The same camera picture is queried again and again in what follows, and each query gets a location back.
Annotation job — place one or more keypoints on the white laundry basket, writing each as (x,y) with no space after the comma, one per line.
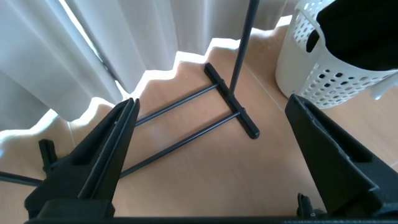
(292,74)

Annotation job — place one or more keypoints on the black clothes rack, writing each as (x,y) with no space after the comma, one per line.
(231,99)

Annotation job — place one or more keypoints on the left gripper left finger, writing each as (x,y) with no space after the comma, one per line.
(93,174)

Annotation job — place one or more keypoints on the beige curtain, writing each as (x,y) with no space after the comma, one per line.
(140,31)

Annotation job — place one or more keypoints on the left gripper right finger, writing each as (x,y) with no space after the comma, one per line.
(342,180)

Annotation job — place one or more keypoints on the black knitted garment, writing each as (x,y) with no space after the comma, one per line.
(357,34)

